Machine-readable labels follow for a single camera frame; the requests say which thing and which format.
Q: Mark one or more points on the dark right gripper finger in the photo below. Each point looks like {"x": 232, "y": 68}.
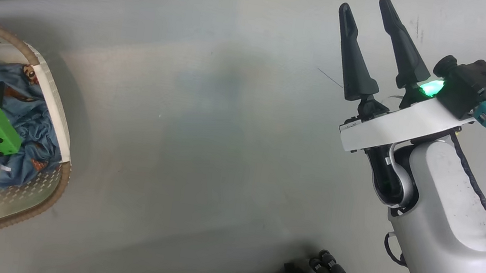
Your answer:
{"x": 354, "y": 66}
{"x": 405, "y": 52}

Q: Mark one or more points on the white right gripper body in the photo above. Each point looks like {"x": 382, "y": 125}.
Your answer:
{"x": 398, "y": 126}

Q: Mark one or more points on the blue cartoon print garment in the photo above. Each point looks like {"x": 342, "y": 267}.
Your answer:
{"x": 33, "y": 124}

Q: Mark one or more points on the cream perforated laundry basket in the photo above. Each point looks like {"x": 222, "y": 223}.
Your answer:
{"x": 54, "y": 113}

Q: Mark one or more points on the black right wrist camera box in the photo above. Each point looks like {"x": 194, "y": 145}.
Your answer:
{"x": 472, "y": 86}

